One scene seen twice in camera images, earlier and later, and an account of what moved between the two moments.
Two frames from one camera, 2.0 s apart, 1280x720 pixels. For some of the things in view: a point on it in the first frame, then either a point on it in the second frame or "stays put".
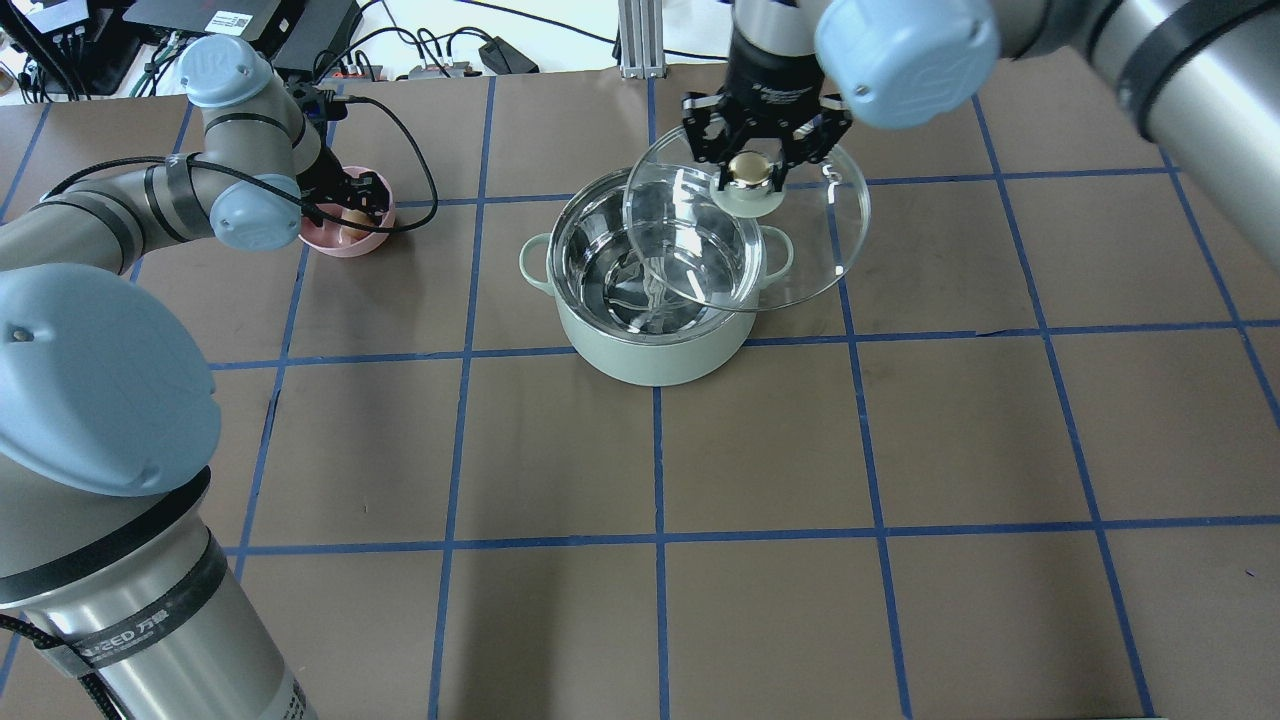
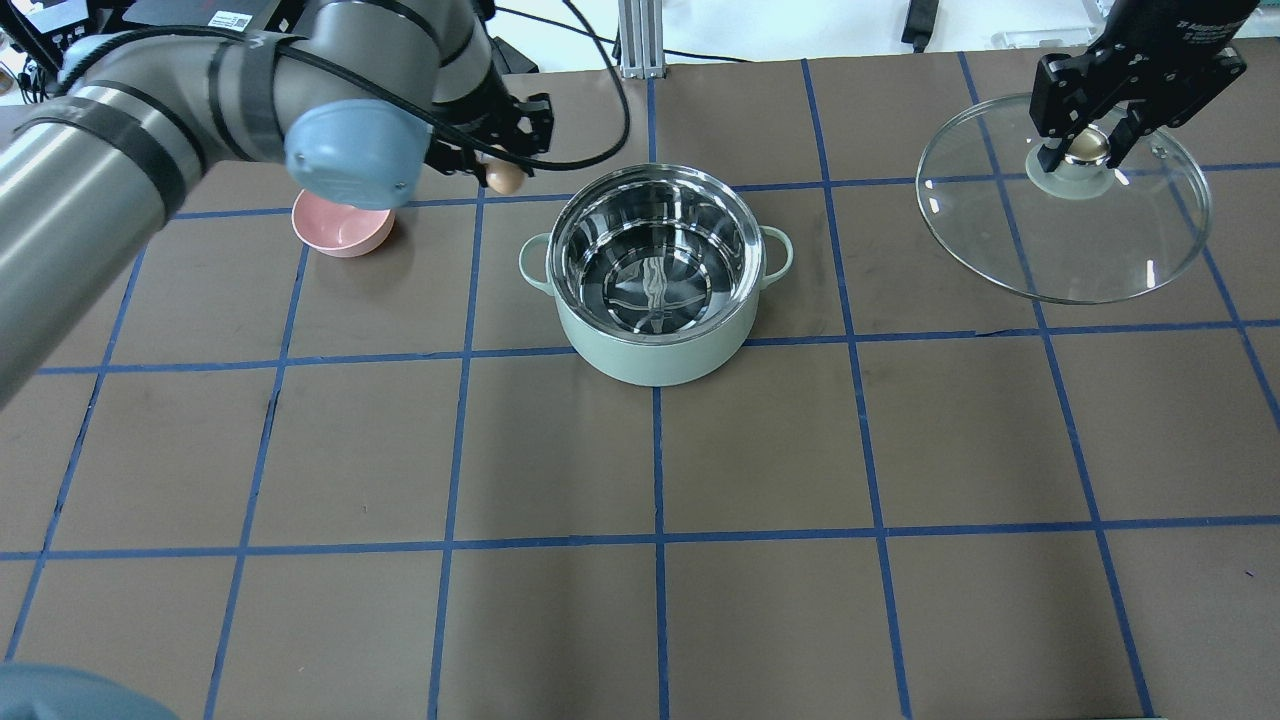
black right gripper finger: [808, 149] → [1132, 127]
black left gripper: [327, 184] → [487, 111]
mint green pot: [656, 273] stays put
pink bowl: [341, 239] stays put
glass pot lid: [751, 248] → [1081, 232]
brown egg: [359, 217] → [504, 178]
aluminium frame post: [641, 39] stays put
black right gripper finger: [706, 150] → [1052, 154]
